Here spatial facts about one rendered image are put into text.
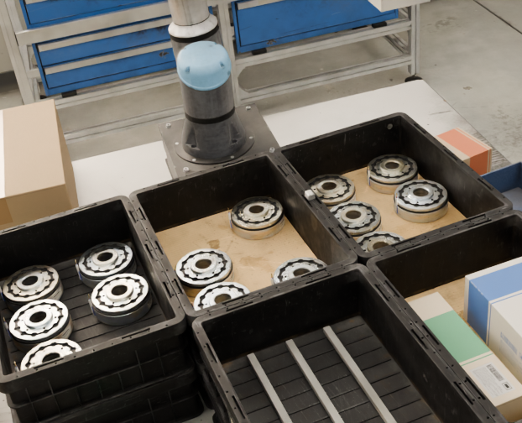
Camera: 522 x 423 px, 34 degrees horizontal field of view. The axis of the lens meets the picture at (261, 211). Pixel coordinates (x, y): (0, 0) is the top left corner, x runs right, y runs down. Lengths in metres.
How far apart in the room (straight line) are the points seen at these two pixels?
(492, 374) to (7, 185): 1.05
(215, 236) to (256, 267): 0.13
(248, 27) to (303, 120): 1.33
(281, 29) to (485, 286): 2.37
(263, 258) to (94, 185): 0.68
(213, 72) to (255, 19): 1.70
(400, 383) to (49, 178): 0.86
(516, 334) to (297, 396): 0.34
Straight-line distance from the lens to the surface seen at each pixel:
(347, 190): 1.68
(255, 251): 1.59
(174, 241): 1.65
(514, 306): 1.33
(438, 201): 1.64
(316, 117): 2.25
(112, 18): 3.37
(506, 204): 1.52
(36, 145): 1.93
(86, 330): 1.51
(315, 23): 3.62
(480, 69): 4.03
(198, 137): 1.92
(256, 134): 2.00
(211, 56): 1.87
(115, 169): 2.17
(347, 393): 1.32
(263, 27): 3.55
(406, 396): 1.31
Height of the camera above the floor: 1.81
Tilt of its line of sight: 35 degrees down
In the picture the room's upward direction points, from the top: 7 degrees counter-clockwise
